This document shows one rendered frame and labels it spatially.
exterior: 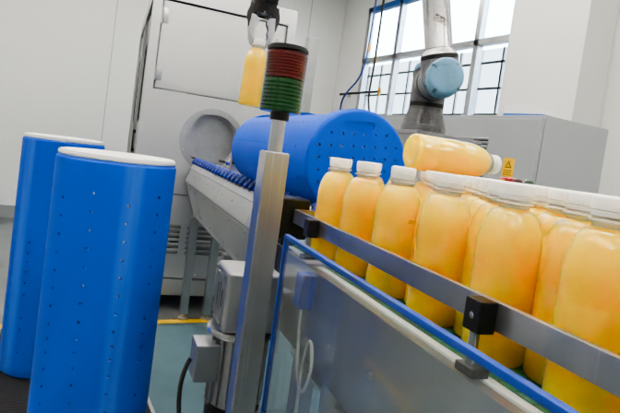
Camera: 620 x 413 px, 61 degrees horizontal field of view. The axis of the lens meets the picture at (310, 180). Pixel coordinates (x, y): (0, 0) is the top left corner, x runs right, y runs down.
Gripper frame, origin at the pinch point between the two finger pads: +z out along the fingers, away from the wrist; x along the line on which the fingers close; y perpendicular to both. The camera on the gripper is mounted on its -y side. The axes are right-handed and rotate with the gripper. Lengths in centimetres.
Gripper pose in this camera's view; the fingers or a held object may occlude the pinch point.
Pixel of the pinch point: (259, 41)
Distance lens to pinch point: 168.0
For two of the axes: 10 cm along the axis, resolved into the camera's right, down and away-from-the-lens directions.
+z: -1.7, 9.8, 0.5
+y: -3.0, -1.0, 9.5
